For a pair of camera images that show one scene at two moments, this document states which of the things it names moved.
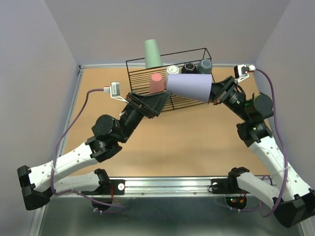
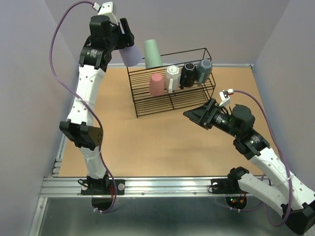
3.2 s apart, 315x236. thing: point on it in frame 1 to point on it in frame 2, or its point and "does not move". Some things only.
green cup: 152,56 does not move
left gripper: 152,105 to 127,39
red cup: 156,83 does not move
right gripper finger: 217,88 to 198,114
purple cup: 196,86 to 131,56
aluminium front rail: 165,188 does not move
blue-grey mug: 204,66 does not move
